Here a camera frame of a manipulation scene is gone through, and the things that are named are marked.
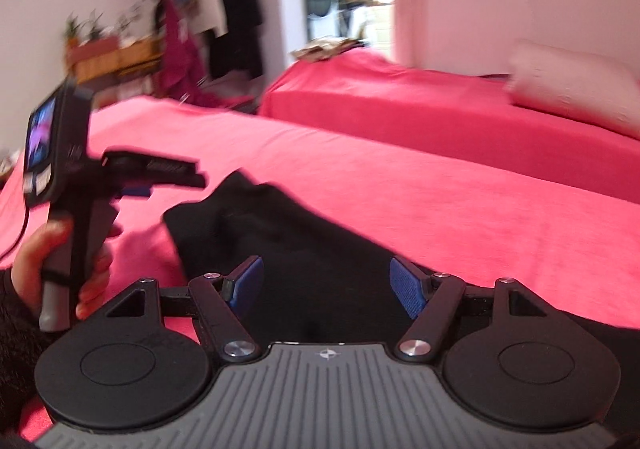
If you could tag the pink bed blanket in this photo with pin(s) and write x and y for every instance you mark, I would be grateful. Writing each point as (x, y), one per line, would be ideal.
(400, 179)

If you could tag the olive crumpled cloth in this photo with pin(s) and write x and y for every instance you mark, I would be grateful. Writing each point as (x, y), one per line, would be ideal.
(327, 49)

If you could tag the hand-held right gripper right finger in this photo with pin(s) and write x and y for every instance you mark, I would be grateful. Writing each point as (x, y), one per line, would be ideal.
(407, 288)

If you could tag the person's left hand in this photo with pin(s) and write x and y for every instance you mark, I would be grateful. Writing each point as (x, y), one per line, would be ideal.
(27, 261)

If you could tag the red bed cover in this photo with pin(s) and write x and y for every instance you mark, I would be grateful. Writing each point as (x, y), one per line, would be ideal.
(440, 99)

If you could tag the black hanging garment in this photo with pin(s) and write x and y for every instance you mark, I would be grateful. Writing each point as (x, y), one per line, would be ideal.
(237, 14)

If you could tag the pale pink pillow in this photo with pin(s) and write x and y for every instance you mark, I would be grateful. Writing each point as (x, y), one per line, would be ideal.
(575, 86)

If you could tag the red hanging garment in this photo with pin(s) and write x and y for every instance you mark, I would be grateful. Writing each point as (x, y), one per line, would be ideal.
(177, 44)

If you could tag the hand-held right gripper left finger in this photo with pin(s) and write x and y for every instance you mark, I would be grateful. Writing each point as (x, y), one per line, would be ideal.
(247, 283)

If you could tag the wooden shelf with plants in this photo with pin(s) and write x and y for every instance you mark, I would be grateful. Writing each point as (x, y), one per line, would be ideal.
(112, 54)

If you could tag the black knit pants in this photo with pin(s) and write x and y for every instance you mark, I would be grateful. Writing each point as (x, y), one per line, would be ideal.
(310, 254)

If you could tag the person's left forearm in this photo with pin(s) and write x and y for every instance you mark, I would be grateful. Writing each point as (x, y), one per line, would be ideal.
(17, 354)

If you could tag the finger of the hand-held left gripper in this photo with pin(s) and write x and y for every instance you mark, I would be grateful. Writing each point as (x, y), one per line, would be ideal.
(165, 171)

